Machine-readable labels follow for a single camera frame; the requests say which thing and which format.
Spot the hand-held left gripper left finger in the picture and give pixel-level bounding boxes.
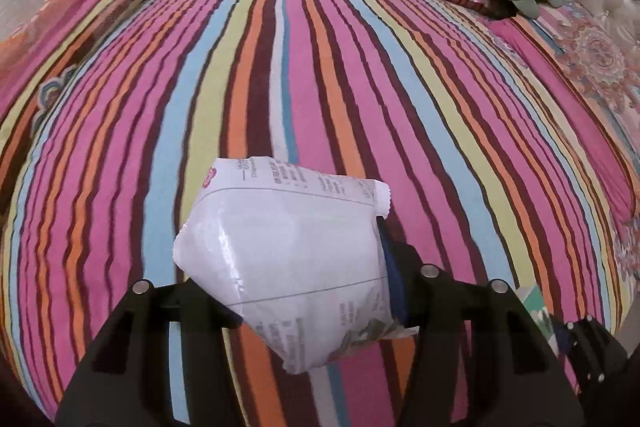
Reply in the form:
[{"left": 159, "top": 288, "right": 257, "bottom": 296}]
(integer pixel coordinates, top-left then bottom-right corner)
[{"left": 55, "top": 279, "right": 243, "bottom": 427}]

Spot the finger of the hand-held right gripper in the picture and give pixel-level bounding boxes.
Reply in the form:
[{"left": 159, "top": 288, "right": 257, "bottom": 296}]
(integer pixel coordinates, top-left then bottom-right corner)
[{"left": 552, "top": 314, "right": 632, "bottom": 403}]

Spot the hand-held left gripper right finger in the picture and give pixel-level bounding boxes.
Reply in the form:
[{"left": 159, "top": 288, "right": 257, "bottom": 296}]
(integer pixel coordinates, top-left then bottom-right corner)
[{"left": 377, "top": 217, "right": 586, "bottom": 427}]

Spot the white green carton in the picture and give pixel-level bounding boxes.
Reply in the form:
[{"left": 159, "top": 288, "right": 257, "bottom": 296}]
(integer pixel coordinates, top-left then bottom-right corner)
[{"left": 516, "top": 285, "right": 558, "bottom": 355}]

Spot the white plastic packet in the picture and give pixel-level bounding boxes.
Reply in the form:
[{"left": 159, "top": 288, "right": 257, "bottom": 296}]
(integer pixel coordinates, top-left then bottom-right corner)
[{"left": 172, "top": 156, "right": 421, "bottom": 375}]

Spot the striped blanket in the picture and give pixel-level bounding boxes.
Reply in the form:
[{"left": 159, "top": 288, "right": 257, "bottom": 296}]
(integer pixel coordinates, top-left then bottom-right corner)
[{"left": 0, "top": 0, "right": 640, "bottom": 427}]

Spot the pink floral bedsheet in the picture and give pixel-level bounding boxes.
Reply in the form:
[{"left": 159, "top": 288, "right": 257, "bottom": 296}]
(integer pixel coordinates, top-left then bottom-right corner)
[{"left": 490, "top": 2, "right": 640, "bottom": 293}]

